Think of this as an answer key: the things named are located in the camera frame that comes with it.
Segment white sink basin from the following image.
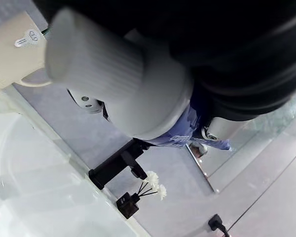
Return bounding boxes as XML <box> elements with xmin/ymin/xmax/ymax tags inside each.
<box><xmin>0</xmin><ymin>108</ymin><xmax>140</xmax><ymax>237</ymax></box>

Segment white diffuser flowers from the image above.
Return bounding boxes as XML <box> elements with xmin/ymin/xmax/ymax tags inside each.
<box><xmin>137</xmin><ymin>170</ymin><xmax>168</xmax><ymax>201</ymax></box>

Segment blue printed tube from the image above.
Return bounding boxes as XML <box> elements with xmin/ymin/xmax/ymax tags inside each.
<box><xmin>148</xmin><ymin>98</ymin><xmax>231</xmax><ymax>152</ymax></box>

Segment wall mirror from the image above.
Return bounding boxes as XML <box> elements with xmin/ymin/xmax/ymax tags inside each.
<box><xmin>185</xmin><ymin>93</ymin><xmax>296</xmax><ymax>194</ymax></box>

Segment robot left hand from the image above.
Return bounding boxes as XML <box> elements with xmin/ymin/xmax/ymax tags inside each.
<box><xmin>32</xmin><ymin>0</ymin><xmax>296</xmax><ymax>142</ymax></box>

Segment black faucet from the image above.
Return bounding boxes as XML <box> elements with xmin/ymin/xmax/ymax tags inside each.
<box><xmin>88</xmin><ymin>138</ymin><xmax>148</xmax><ymax>191</ymax></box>

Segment black wall plug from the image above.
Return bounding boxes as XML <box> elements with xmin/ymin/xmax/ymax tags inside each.
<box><xmin>208</xmin><ymin>213</ymin><xmax>230</xmax><ymax>237</ymax></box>

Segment white toilet label sticker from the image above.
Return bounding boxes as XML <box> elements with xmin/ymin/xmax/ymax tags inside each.
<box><xmin>14</xmin><ymin>29</ymin><xmax>39</xmax><ymax>48</ymax></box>

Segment black reed diffuser bottle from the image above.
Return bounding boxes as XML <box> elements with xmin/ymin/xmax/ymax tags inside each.
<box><xmin>115</xmin><ymin>192</ymin><xmax>141</xmax><ymax>219</ymax></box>

